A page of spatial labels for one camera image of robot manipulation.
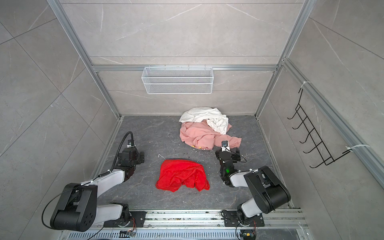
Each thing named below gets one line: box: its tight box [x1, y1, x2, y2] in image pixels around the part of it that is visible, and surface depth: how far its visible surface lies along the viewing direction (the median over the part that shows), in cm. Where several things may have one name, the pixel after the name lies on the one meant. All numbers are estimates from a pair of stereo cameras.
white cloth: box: [178, 107, 229, 135], surface depth 109 cm
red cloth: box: [155, 159, 210, 192], surface depth 83 cm
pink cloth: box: [179, 119, 242, 151], surface depth 103 cm
